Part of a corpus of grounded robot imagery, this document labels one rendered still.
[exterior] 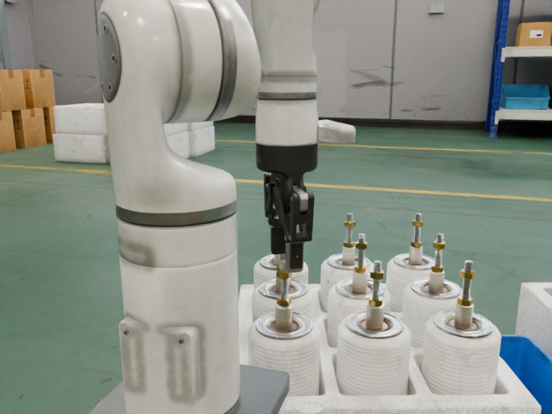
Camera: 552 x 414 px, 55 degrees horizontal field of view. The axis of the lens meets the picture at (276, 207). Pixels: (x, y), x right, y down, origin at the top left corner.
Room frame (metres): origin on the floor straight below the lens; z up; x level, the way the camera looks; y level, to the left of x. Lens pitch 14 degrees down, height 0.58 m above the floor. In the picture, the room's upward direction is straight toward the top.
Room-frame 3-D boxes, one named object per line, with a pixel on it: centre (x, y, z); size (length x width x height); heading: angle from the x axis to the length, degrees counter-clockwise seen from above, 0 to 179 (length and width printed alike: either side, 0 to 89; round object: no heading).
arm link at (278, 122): (0.64, -0.03, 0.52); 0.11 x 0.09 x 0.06; 106
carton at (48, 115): (4.56, 1.97, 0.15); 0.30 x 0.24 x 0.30; 69
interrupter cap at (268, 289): (0.75, -0.01, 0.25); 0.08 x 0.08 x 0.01
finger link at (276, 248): (0.67, 0.00, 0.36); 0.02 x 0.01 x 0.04; 106
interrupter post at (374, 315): (0.64, -0.13, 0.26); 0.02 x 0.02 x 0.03
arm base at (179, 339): (0.40, 0.08, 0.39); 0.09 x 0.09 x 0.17; 73
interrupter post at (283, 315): (0.63, -0.01, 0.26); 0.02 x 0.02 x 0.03
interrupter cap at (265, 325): (0.63, -0.01, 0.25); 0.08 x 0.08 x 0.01
